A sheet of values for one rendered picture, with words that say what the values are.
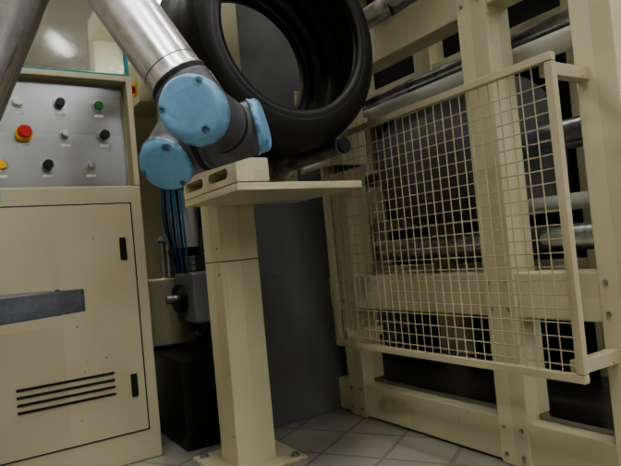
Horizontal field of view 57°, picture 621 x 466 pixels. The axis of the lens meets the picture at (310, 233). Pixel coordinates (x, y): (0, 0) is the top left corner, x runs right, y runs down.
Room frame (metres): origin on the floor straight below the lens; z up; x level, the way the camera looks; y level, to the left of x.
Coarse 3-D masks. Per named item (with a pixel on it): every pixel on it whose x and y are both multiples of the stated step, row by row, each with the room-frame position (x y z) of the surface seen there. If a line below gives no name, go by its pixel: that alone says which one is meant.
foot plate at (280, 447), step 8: (280, 448) 1.82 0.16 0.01; (288, 448) 1.82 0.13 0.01; (200, 456) 1.81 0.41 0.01; (208, 456) 1.81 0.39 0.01; (216, 456) 1.81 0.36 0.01; (280, 456) 1.76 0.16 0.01; (288, 456) 1.75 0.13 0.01; (296, 456) 1.74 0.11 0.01; (304, 456) 1.74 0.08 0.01; (200, 464) 1.77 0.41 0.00; (208, 464) 1.75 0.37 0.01; (216, 464) 1.74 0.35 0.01; (224, 464) 1.73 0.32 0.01; (232, 464) 1.73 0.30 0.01; (256, 464) 1.71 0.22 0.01; (264, 464) 1.70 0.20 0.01; (272, 464) 1.70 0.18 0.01; (280, 464) 1.69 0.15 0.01; (288, 464) 1.71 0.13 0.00
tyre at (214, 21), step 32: (192, 0) 1.29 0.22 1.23; (224, 0) 1.63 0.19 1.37; (256, 0) 1.67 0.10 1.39; (288, 0) 1.70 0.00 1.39; (320, 0) 1.65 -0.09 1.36; (352, 0) 1.52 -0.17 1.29; (192, 32) 1.29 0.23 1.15; (288, 32) 1.73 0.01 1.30; (320, 32) 1.74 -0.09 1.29; (352, 32) 1.53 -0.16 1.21; (224, 64) 1.30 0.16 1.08; (320, 64) 1.76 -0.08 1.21; (352, 64) 1.53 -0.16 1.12; (256, 96) 1.34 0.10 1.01; (320, 96) 1.76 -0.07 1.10; (352, 96) 1.50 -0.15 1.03; (288, 128) 1.39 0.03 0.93; (320, 128) 1.44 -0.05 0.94
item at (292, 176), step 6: (276, 162) 1.78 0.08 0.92; (270, 168) 1.77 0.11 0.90; (270, 174) 1.77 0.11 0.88; (276, 174) 1.78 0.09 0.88; (282, 174) 1.79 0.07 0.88; (288, 174) 1.81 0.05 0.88; (294, 174) 1.82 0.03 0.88; (270, 180) 1.77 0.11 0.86; (276, 180) 1.78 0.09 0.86; (282, 180) 1.79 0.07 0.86; (288, 180) 1.81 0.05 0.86; (294, 180) 1.82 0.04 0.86
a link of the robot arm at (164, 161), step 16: (160, 128) 0.95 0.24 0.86; (144, 144) 0.93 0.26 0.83; (160, 144) 0.90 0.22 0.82; (176, 144) 0.90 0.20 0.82; (144, 160) 0.92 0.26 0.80; (160, 160) 0.91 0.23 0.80; (176, 160) 0.91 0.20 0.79; (192, 160) 0.92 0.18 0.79; (144, 176) 0.94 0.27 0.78; (160, 176) 0.93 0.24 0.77; (176, 176) 0.93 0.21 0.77; (192, 176) 0.94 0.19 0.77
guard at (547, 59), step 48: (432, 96) 1.47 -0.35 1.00; (480, 144) 1.36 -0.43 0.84; (432, 192) 1.51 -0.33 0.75; (528, 240) 1.27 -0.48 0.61; (336, 288) 1.93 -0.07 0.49; (384, 288) 1.71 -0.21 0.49; (576, 288) 1.18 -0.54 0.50; (336, 336) 1.93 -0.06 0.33; (432, 336) 1.56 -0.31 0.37; (576, 336) 1.19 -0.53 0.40
